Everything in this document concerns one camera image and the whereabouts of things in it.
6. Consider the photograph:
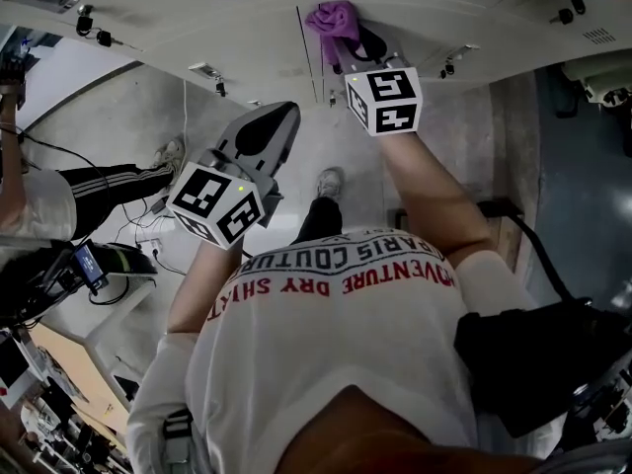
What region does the person's black trouser leg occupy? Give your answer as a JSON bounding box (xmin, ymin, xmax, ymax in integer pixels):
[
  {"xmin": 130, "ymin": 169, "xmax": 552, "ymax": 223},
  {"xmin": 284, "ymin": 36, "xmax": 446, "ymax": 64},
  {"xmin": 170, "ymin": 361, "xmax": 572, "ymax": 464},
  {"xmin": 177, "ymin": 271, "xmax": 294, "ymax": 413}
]
[{"xmin": 289, "ymin": 197, "xmax": 345, "ymax": 247}]

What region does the wooden desk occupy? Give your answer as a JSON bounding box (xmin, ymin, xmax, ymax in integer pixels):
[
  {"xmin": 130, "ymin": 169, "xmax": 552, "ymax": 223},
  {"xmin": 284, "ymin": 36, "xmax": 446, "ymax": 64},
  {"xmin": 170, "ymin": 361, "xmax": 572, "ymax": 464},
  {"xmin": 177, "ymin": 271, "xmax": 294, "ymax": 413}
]
[{"xmin": 28, "ymin": 321, "xmax": 133, "ymax": 438}]

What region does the white power strip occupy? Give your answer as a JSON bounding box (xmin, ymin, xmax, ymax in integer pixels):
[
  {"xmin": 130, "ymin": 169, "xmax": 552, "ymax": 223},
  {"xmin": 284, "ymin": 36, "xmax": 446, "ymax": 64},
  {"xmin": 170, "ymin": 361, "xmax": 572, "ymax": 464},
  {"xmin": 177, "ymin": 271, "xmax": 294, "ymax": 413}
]
[{"xmin": 135, "ymin": 237, "xmax": 164, "ymax": 258}]

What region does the bank of grey locker doors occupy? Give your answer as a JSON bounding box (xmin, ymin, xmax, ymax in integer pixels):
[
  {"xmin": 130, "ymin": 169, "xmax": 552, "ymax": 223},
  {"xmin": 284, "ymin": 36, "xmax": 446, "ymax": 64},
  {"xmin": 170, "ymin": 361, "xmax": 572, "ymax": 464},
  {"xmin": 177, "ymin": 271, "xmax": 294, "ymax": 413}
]
[{"xmin": 0, "ymin": 0, "xmax": 632, "ymax": 107}]

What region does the grey harness strap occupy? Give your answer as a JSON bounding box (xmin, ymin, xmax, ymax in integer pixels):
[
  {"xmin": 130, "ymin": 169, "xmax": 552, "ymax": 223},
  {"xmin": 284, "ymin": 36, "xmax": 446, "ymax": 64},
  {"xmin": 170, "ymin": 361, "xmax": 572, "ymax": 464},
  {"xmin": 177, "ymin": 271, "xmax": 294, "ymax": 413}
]
[{"xmin": 161, "ymin": 408, "xmax": 196, "ymax": 474}]

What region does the person's right forearm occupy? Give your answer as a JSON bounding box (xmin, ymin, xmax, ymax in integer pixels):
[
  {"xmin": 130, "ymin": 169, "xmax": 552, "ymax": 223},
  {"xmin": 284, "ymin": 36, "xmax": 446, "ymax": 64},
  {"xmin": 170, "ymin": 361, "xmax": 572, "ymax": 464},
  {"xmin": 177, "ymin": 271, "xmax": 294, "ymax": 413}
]
[{"xmin": 380, "ymin": 128, "xmax": 496, "ymax": 269}]

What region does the black equipment with cables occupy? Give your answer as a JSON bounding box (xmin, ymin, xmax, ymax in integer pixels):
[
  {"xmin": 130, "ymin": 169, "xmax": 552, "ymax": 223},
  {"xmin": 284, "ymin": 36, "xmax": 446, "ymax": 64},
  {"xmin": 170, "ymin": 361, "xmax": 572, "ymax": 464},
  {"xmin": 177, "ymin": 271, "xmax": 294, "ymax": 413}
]
[{"xmin": 0, "ymin": 240, "xmax": 160, "ymax": 328}]

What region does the white machine with black parts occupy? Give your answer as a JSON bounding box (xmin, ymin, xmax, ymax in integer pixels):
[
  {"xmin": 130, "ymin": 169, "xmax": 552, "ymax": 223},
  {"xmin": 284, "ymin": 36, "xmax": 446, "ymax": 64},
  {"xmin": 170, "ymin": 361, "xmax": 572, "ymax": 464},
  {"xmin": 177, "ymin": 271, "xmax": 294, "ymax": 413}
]
[{"xmin": 555, "ymin": 56, "xmax": 632, "ymax": 159}]

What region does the small device with blue screen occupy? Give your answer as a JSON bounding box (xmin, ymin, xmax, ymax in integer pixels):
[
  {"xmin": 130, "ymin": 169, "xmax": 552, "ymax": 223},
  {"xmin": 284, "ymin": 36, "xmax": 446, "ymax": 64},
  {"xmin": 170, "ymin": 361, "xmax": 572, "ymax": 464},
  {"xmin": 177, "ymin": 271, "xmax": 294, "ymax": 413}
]
[{"xmin": 71, "ymin": 239, "xmax": 112, "ymax": 295}]

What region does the person's light sneaker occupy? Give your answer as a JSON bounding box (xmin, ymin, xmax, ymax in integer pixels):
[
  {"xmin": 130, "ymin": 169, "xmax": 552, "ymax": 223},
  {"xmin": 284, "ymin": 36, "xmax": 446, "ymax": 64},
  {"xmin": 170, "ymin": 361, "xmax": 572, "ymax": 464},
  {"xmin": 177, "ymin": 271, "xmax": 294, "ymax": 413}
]
[{"xmin": 315, "ymin": 166, "xmax": 346, "ymax": 201}]

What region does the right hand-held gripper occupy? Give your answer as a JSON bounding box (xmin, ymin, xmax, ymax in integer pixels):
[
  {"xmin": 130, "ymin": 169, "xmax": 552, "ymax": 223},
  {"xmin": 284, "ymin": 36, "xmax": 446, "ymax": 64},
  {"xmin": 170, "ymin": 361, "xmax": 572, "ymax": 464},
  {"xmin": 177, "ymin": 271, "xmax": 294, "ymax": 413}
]
[{"xmin": 331, "ymin": 24, "xmax": 423, "ymax": 138}]

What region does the person's left forearm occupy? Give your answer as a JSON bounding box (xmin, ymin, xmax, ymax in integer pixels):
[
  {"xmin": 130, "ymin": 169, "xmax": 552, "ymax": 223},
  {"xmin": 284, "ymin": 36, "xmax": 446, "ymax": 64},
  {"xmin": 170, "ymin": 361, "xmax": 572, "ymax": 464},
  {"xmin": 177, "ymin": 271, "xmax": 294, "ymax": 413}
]
[{"xmin": 166, "ymin": 238, "xmax": 248, "ymax": 336}]

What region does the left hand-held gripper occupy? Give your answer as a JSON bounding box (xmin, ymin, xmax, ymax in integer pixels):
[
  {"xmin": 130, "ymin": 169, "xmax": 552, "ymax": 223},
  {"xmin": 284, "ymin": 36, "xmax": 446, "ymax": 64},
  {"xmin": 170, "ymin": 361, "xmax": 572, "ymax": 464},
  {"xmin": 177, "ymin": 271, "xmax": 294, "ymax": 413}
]
[{"xmin": 166, "ymin": 100, "xmax": 302, "ymax": 251}]

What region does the black bag strap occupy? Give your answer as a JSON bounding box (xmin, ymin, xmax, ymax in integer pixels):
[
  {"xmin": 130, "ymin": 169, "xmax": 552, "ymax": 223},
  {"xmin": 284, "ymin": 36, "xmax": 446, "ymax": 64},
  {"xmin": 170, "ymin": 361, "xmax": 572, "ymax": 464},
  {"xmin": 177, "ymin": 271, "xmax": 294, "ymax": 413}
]
[{"xmin": 476, "ymin": 198, "xmax": 589, "ymax": 310}]

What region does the white table frame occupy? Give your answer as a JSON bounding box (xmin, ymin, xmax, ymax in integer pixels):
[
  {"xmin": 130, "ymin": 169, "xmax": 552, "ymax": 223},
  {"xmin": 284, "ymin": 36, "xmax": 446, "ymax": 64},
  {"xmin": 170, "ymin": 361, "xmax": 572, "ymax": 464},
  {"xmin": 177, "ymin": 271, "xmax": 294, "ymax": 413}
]
[{"xmin": 39, "ymin": 273, "xmax": 160, "ymax": 414}]

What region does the purple cloth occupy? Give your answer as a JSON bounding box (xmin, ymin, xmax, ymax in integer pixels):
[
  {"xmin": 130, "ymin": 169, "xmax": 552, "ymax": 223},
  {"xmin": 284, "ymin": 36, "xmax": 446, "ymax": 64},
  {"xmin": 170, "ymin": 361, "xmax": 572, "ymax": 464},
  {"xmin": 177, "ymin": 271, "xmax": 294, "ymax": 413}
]
[{"xmin": 304, "ymin": 0, "xmax": 362, "ymax": 67}]

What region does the person's white printed shirt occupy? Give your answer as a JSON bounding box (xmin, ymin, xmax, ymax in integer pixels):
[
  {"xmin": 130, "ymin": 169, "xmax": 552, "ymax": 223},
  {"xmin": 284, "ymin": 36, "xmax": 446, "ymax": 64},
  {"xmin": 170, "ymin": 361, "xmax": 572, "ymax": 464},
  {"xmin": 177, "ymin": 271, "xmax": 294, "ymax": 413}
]
[{"xmin": 124, "ymin": 224, "xmax": 567, "ymax": 474}]

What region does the black shoulder bag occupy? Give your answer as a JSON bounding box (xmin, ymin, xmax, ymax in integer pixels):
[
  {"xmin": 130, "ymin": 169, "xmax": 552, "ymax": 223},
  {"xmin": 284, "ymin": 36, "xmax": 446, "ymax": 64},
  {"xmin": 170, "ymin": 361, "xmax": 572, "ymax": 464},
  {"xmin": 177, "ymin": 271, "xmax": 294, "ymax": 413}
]
[{"xmin": 452, "ymin": 299, "xmax": 632, "ymax": 439}]

